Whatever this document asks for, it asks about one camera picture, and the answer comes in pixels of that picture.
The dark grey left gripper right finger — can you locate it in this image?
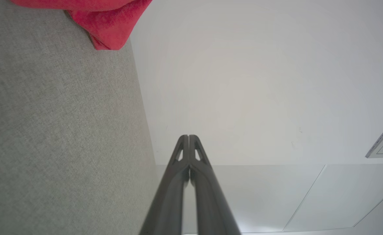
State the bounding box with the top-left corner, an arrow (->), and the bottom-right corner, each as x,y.
189,134 -> 241,235

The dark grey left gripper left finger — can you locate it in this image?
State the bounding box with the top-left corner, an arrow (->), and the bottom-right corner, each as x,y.
139,134 -> 190,235

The red jersey with white stripes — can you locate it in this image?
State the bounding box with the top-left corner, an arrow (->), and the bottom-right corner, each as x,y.
10,0 -> 153,51

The grey fabric sofa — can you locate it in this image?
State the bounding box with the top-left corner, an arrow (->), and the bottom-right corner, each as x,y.
0,0 -> 159,235

